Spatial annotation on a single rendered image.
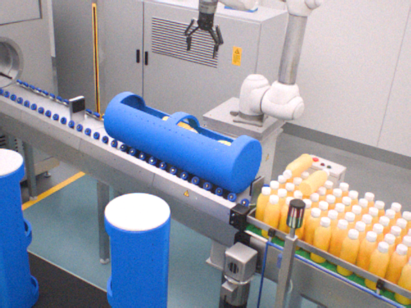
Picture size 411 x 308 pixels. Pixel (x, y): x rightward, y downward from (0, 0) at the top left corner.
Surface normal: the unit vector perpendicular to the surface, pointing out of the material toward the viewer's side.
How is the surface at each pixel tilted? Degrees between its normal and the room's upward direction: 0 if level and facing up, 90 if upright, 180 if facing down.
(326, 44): 90
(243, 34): 90
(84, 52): 90
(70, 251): 0
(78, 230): 0
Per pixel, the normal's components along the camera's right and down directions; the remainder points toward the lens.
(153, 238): 0.57, 0.41
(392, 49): -0.51, 0.37
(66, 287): 0.07, -0.89
